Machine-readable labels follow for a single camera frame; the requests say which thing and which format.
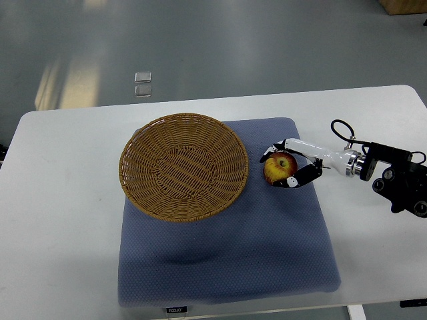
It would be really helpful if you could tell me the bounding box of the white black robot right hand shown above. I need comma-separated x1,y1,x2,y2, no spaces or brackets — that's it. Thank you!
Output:
260,138,364,189

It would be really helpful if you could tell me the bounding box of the red yellow apple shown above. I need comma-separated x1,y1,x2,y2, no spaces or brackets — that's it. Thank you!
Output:
264,152,298,185

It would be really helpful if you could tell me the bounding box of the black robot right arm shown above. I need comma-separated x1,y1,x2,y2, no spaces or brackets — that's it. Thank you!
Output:
330,119,426,218

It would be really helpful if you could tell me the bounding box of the brown wicker basket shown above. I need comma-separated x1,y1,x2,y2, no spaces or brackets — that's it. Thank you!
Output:
118,113,249,223

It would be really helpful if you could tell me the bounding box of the blue-grey quilted mat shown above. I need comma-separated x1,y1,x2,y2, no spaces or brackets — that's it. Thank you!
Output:
118,117,341,307

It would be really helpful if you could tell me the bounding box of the white table leg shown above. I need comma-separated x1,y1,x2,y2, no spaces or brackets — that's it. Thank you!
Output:
347,305,367,320

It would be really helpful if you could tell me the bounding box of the black table control panel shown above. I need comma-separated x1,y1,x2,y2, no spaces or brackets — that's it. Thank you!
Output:
400,299,427,308

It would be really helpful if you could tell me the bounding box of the brown wooden box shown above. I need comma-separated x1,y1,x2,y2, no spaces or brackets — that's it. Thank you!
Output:
378,0,426,15

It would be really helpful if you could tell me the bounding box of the lower clear floor plate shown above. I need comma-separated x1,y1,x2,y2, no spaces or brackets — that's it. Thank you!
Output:
134,83,152,97

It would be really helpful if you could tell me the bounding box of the clear floor plate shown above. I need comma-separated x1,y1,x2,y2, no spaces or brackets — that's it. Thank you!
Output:
134,83,152,97
134,71,151,83

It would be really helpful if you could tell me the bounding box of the upper clear floor plate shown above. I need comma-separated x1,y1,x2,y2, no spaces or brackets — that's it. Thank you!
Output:
134,71,151,83

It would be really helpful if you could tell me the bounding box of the black table brand label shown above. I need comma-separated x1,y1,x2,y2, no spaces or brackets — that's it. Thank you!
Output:
166,306,187,315

